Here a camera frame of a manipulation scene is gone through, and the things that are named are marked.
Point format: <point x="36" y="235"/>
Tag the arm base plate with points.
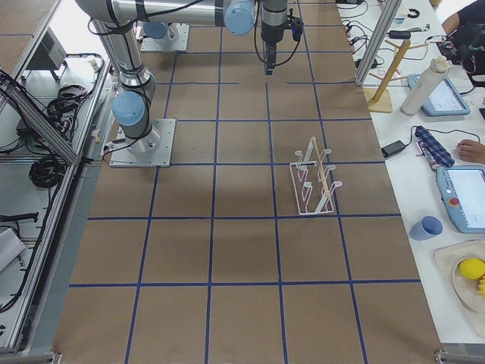
<point x="153" y="150"/>
<point x="151" y="46"/>

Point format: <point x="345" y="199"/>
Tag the black power adapter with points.
<point x="393" y="149"/>

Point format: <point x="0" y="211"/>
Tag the blue cup on side table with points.
<point x="426" y="228"/>

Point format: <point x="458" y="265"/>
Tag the person's hand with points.
<point x="471" y="151"/>

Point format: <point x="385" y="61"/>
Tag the blue teach pendant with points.
<point x="445" y="100"/>
<point x="462" y="192"/>

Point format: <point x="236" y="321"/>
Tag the folded plaid umbrella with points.
<point x="440" y="155"/>

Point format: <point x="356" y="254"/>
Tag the white wire cup rack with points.
<point x="312" y="185"/>

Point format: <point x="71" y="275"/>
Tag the lower blue teach pendant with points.
<point x="462" y="192"/>

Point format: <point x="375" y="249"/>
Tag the grey control box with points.
<point x="49" y="56"/>

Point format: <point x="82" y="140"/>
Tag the wooden mug tree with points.
<point x="378" y="99"/>

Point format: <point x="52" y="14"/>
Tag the beige side tray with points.
<point x="466" y="290"/>

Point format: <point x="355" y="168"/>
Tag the yellow lemon toy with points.
<point x="472" y="268"/>

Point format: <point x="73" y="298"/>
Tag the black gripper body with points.
<point x="271" y="35"/>

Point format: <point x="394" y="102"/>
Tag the upper blue teach pendant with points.
<point x="445" y="100"/>

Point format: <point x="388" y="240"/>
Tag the white cylinder tube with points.
<point x="426" y="84"/>

